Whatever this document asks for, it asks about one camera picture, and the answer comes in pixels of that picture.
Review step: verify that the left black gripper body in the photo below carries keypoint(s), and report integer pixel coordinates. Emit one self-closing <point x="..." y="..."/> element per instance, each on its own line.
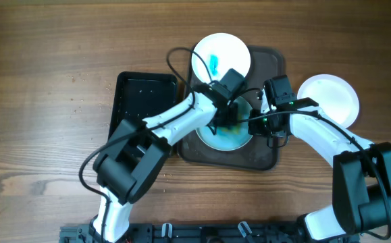
<point x="229" y="117"/>

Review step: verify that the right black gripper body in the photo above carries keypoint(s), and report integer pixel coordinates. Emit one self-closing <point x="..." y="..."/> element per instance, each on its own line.
<point x="264" y="126"/>

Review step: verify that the green yellow sponge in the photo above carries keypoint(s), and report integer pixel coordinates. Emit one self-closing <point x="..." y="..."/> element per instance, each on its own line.
<point x="240" y="118"/>

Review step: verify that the white plate bottom stained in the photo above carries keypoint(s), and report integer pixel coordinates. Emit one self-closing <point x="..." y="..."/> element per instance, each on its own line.
<point x="226" y="139"/>

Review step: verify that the white plate stained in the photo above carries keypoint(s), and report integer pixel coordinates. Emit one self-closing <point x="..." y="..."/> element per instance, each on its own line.
<point x="219" y="53"/>
<point x="334" y="95"/>
<point x="226" y="139"/>

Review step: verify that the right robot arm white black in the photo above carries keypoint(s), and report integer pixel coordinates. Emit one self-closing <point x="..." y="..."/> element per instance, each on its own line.
<point x="361" y="187"/>

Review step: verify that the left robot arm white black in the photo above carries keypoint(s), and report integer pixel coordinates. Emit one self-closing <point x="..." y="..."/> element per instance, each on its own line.
<point x="133" y="157"/>

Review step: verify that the brown serving tray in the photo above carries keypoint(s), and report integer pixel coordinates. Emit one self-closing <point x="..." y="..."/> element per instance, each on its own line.
<point x="260" y="153"/>

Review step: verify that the black rectangular water tray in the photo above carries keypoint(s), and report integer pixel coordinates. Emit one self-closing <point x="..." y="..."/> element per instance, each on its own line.
<point x="139" y="95"/>

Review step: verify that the white plate top stained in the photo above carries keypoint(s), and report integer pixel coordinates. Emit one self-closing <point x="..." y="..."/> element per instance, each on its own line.
<point x="219" y="53"/>

